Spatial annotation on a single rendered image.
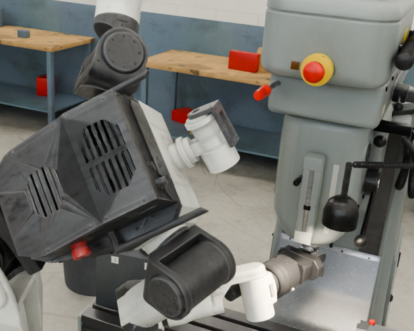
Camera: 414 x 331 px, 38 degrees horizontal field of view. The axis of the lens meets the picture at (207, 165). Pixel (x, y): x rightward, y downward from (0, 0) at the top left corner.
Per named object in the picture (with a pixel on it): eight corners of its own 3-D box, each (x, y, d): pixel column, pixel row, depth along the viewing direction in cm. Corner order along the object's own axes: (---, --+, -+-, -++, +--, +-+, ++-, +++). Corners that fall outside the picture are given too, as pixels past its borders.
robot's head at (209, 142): (198, 182, 114) (240, 163, 113) (173, 137, 111) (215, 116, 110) (200, 170, 120) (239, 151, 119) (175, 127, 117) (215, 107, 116)
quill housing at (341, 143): (347, 259, 138) (371, 126, 127) (262, 238, 145) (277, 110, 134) (360, 226, 155) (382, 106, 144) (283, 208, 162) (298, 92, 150)
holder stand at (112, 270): (165, 320, 173) (169, 259, 166) (94, 305, 178) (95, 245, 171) (178, 298, 184) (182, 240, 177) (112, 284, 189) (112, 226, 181)
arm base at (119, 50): (90, 92, 107) (151, 94, 112) (87, 22, 109) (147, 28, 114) (73, 111, 121) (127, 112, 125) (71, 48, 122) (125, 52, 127)
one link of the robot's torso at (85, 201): (8, 316, 98) (201, 228, 92) (-55, 132, 105) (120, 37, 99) (88, 297, 127) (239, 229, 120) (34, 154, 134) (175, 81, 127)
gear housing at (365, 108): (378, 132, 123) (387, 84, 120) (265, 111, 131) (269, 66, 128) (395, 97, 153) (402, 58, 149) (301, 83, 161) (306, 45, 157)
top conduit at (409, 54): (411, 72, 111) (415, 53, 110) (388, 69, 112) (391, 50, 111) (426, 41, 150) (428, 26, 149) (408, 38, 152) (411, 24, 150)
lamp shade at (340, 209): (328, 232, 119) (332, 203, 117) (317, 216, 126) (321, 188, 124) (362, 232, 121) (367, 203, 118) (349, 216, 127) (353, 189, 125)
